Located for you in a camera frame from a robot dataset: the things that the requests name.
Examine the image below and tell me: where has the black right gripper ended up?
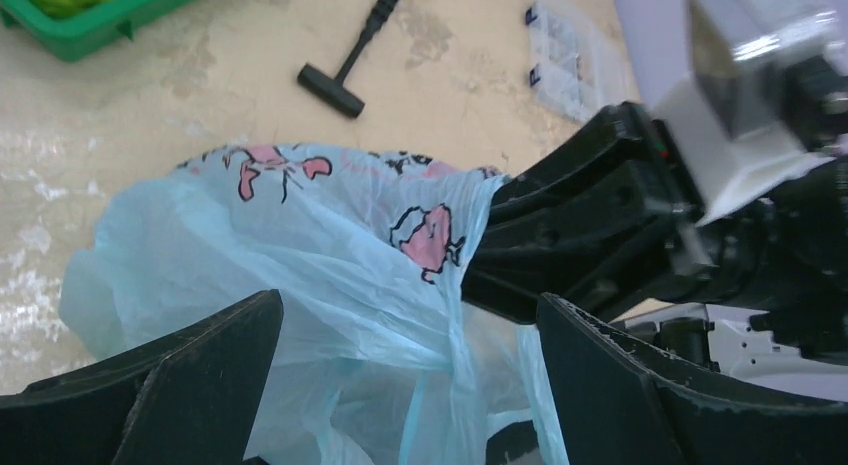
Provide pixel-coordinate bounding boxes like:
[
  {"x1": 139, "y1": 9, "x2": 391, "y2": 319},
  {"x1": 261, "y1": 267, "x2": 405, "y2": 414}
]
[{"x1": 460, "y1": 101, "x2": 717, "y2": 325}]

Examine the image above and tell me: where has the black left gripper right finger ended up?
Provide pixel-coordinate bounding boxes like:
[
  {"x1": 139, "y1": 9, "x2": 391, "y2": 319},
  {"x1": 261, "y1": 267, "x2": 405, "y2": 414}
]
[{"x1": 537, "y1": 294, "x2": 847, "y2": 464}]

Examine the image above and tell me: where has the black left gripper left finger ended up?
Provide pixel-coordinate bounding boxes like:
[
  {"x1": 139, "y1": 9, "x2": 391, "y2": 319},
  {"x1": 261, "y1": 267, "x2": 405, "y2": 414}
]
[{"x1": 1, "y1": 290, "x2": 284, "y2": 464}]

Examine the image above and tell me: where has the light blue plastic bag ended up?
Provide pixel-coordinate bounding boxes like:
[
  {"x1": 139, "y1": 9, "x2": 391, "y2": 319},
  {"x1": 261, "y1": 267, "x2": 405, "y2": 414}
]
[{"x1": 59, "y1": 143, "x2": 568, "y2": 464}]

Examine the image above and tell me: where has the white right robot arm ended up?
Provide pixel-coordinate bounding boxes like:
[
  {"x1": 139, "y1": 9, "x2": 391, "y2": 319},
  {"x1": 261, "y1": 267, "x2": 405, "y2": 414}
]
[{"x1": 461, "y1": 101, "x2": 847, "y2": 365}]

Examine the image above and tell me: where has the clear plastic screw organizer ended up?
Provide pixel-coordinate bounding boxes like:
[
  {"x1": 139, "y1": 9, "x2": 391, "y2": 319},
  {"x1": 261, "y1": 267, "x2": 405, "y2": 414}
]
[{"x1": 524, "y1": 0, "x2": 638, "y2": 123}]

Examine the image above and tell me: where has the black rubber mallet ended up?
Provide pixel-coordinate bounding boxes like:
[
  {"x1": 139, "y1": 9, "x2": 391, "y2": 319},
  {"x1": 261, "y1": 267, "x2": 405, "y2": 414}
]
[{"x1": 297, "y1": 0, "x2": 400, "y2": 119}]

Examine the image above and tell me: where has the green plastic tray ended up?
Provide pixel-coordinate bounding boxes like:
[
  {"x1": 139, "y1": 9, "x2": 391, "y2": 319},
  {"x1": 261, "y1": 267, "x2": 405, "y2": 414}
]
[{"x1": 1, "y1": 0, "x2": 193, "y2": 62}]

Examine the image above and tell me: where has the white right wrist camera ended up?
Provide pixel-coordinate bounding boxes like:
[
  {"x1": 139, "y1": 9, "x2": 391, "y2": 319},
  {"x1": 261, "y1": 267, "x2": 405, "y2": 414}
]
[{"x1": 652, "y1": 0, "x2": 843, "y2": 226}]

